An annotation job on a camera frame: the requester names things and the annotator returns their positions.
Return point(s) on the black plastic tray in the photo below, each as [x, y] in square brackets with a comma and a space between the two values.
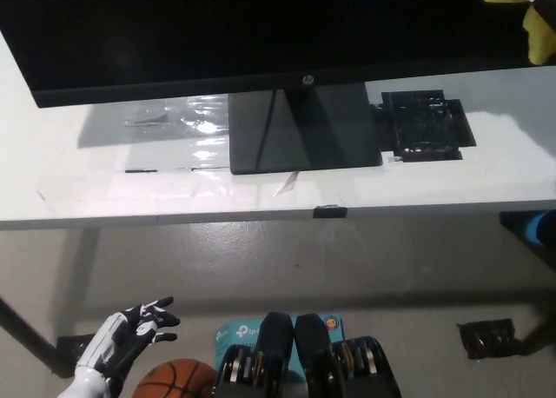
[423, 124]

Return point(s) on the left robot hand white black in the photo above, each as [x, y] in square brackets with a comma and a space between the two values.
[115, 341]

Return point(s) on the short black tape piece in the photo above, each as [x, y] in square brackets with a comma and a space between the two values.
[330, 211]

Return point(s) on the black desk leg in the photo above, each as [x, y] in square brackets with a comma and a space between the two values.
[538, 339]
[26, 333]

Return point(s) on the thin black tape strip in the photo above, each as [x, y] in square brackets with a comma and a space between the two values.
[141, 170]

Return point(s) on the clear plastic film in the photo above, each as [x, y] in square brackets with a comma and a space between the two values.
[202, 128]

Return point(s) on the black box under desk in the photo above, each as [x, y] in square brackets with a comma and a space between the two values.
[512, 220]

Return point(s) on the teal tp-link box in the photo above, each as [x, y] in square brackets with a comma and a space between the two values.
[239, 330]

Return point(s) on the orange basketball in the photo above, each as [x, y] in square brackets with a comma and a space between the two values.
[169, 380]

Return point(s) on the yellow microfibre cloth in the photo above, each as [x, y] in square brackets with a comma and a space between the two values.
[540, 37]

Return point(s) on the blue round object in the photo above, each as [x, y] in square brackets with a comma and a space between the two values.
[540, 228]

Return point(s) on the black HP monitor with stand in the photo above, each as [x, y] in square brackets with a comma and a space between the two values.
[260, 33]

